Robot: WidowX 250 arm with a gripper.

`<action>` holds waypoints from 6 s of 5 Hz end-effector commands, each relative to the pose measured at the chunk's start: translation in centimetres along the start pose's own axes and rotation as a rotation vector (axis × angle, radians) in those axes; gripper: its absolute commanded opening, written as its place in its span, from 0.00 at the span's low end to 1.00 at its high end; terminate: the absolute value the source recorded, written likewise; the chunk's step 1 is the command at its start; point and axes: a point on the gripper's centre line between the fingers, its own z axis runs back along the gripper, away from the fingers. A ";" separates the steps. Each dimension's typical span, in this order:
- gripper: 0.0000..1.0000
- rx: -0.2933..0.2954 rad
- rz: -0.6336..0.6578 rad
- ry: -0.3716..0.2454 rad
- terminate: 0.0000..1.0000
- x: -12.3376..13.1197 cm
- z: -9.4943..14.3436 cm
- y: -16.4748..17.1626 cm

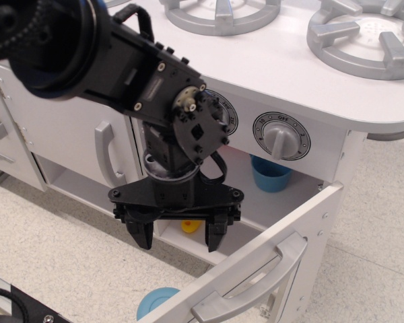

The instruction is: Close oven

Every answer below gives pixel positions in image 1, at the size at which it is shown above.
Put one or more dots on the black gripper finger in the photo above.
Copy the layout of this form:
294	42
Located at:
215	230
141	230

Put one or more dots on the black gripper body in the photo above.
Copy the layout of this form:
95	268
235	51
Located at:
147	200

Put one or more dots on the white toy oven door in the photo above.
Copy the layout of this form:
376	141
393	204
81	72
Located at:
284	259

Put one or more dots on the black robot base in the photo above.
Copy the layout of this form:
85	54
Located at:
18	306

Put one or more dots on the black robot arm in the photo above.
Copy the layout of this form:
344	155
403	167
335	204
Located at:
65	49

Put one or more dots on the grey left oven knob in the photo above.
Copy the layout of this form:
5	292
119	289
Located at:
230	116

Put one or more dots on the grey oven knob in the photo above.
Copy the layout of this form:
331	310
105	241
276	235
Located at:
281	136
230	116

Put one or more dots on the grey right oven knob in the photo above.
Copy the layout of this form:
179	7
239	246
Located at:
281	136

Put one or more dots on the yellow toy duck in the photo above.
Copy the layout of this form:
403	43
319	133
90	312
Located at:
190	226

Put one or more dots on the blue plastic plate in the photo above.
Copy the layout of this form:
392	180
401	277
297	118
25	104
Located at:
154	299

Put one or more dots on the blue plastic cup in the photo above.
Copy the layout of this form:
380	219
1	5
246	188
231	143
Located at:
269	176

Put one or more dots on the white cabinet door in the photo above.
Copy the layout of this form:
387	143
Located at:
62	132

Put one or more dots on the white toy kitchen body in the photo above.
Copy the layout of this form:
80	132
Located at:
271	69

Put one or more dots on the grey middle stove burner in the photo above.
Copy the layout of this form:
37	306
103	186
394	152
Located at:
221	18

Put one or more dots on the grey cabinet door handle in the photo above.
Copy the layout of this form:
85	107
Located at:
103	136

